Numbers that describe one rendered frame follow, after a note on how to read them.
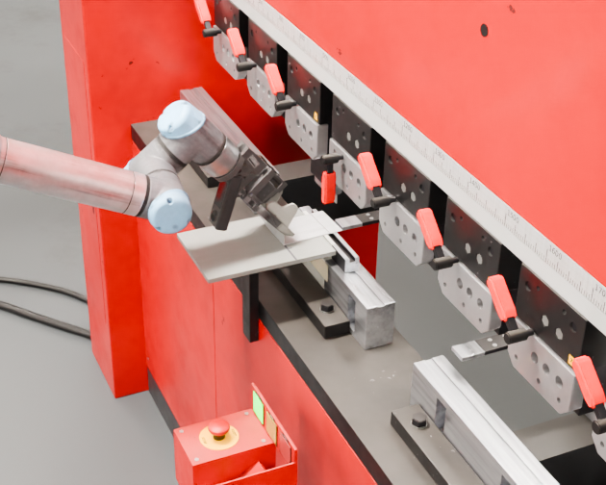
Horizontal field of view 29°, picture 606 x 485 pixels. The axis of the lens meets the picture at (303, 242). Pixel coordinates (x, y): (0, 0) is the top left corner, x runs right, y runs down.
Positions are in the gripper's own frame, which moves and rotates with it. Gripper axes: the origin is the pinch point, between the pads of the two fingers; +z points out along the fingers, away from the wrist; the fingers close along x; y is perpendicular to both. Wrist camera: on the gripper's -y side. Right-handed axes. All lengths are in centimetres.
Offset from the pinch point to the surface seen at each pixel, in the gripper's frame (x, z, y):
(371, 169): -32.5, -20.2, 19.8
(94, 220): 89, 23, -40
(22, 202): 210, 67, -77
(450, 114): -50, -31, 33
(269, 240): -1.6, -0.9, -3.3
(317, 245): -7.2, 4.2, 2.7
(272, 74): 8.2, -20.9, 19.9
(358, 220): -2.3, 11.1, 11.5
